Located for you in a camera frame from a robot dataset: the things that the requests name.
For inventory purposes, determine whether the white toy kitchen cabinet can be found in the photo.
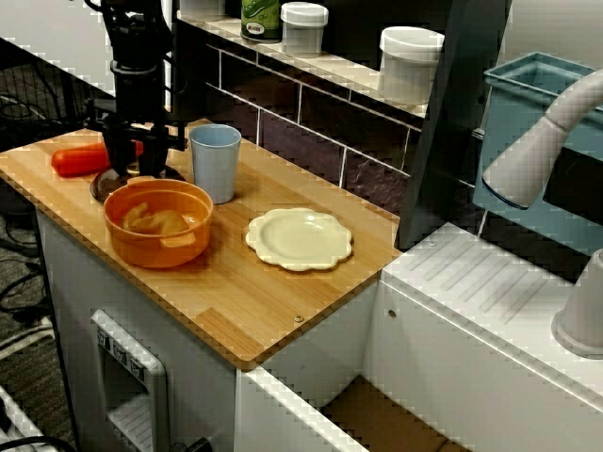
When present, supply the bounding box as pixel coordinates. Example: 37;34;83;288
35;206;603;452

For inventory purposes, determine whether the small white lidded jar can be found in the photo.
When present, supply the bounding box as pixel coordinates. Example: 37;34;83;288
281;2;330;58

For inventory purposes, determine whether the cream scalloped plate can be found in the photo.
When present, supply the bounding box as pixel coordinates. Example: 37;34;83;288
245;207;354;273

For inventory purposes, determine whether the brown glass lid yellow knob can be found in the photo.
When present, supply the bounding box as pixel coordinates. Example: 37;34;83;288
89;162;188;204

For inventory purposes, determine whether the white grey dispenser panel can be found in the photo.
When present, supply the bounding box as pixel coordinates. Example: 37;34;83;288
90;308;170;452

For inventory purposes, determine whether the light blue plastic cup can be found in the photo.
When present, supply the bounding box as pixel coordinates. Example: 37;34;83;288
188;123;242;205

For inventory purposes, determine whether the red toy sausage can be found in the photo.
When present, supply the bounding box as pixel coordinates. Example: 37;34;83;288
50;139;145;179

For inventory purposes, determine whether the orange toy pot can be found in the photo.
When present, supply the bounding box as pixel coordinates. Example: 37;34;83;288
103;177;215;269

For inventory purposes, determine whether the dark grey shelf post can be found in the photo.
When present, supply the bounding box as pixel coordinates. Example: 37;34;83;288
398;0;513;250
170;8;211;131

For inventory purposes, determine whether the white plastic container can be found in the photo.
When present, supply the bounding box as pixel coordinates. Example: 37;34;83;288
178;0;227;20

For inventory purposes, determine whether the teal plastic bin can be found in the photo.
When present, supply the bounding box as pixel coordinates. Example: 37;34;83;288
473;51;603;246

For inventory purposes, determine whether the green can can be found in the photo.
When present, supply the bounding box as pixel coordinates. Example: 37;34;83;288
240;0;284;44

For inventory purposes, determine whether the grey toy faucet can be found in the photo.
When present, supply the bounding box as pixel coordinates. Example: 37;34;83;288
481;68;603;362

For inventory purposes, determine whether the large white lidded jar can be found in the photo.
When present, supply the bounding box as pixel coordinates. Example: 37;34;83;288
378;25;446;105

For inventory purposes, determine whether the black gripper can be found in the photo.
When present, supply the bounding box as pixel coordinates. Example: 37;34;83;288
84;70;188;177

